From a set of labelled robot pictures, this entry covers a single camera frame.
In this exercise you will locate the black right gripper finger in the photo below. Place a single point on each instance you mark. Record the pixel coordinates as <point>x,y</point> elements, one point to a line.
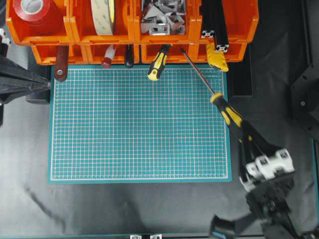
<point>260,145</point>
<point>247,155</point>

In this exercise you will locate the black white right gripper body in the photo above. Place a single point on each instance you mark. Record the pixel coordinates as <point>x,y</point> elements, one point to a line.
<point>268,181</point>

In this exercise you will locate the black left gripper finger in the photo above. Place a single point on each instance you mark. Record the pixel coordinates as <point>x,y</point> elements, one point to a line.
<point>15,81</point>

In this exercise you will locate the yellow black screwdriver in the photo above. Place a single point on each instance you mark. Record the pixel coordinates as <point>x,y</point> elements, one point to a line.
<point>158,64</point>
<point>233,119</point>

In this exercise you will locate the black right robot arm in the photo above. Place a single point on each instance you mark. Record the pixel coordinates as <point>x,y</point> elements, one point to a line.
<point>277,130</point>

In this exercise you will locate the orange container rack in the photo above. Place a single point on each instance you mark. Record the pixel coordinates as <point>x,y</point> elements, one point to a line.
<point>70,22</point>

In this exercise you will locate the black left stand base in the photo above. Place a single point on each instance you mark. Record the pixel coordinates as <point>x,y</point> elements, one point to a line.
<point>40,97</point>

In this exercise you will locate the black stand base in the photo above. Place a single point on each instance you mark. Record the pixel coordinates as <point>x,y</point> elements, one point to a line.
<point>40,97</point>
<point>239,77</point>

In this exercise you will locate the red tape roll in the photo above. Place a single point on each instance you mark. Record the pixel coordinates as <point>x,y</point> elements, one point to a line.
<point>32,11</point>

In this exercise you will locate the black right stand base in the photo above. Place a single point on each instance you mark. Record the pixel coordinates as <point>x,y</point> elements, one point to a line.
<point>239,77</point>

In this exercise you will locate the yellow utility knife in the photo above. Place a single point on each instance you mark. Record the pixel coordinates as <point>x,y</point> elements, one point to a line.
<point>215,58</point>

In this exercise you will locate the green cutting mat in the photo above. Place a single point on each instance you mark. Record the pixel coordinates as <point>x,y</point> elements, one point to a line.
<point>117,126</point>

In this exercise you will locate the black aluminium extrusion right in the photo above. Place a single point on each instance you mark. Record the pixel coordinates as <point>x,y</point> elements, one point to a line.
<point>220,29</point>

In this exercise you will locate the black aluminium extrusion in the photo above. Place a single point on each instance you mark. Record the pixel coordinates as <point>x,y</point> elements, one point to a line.
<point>220,29</point>
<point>207,11</point>

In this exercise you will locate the beige double-sided tape roll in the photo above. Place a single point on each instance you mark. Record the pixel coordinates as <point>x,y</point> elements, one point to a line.
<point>104,17</point>

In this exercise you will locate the black aluminium extrusion left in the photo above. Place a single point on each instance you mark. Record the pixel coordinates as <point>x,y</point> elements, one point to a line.
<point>207,11</point>

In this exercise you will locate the pile of aluminium brackets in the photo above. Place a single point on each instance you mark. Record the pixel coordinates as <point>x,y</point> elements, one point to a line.
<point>163,17</point>

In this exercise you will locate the dark red tool handle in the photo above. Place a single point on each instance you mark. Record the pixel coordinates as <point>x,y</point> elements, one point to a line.
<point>61,65</point>

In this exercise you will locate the dark brown tool handle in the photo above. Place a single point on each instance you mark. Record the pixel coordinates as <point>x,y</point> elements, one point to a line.
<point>129,56</point>

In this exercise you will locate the aluminium bracket bottom right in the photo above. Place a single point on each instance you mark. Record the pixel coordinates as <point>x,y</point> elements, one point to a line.
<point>157,236</point>

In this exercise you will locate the aluminium bracket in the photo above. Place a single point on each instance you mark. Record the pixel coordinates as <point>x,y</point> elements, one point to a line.
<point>157,236</point>
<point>135,237</point>

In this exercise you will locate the aluminium bracket bottom left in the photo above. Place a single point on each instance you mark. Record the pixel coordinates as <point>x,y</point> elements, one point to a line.
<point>135,237</point>

